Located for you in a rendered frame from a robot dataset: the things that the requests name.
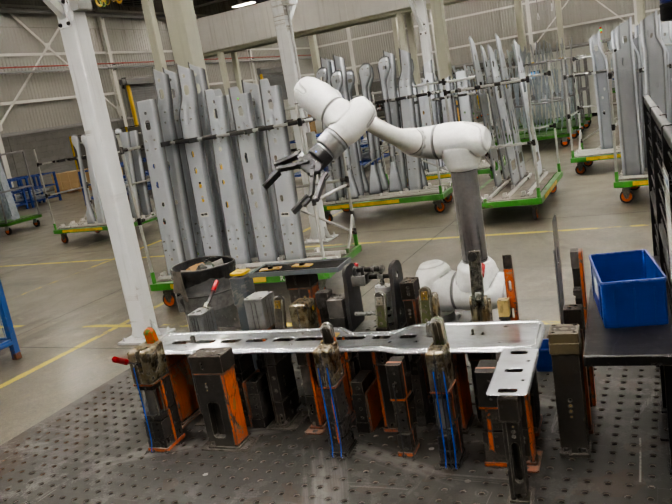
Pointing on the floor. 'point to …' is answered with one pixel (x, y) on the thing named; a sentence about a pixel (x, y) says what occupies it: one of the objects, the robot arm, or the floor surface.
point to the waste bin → (225, 317)
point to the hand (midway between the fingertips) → (280, 197)
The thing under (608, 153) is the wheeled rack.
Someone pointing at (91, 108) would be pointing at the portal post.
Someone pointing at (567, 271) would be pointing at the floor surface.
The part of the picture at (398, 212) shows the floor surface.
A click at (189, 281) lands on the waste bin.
